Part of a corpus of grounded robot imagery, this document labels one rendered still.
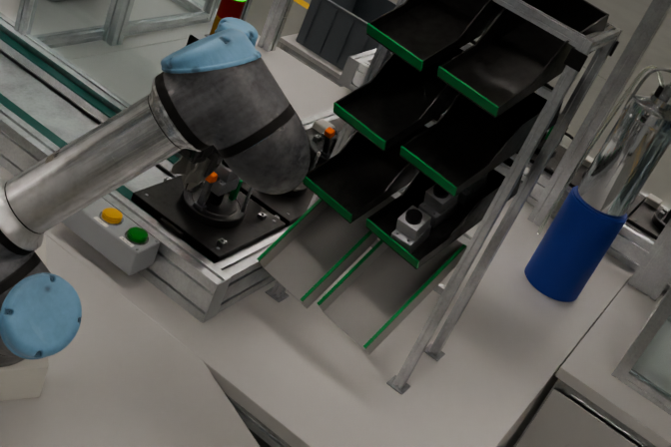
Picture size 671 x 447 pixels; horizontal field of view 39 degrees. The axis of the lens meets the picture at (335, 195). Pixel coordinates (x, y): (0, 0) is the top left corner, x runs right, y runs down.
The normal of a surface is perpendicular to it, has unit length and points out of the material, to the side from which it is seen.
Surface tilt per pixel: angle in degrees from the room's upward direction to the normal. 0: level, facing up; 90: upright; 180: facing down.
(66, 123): 0
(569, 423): 90
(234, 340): 0
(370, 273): 45
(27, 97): 0
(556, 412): 90
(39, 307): 53
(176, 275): 90
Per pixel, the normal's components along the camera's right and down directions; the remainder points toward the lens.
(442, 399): 0.36, -0.80
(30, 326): 0.65, -0.01
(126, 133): -0.21, -0.03
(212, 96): -0.02, 0.30
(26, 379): 0.47, 0.59
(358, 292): -0.20, -0.46
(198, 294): -0.51, 0.26
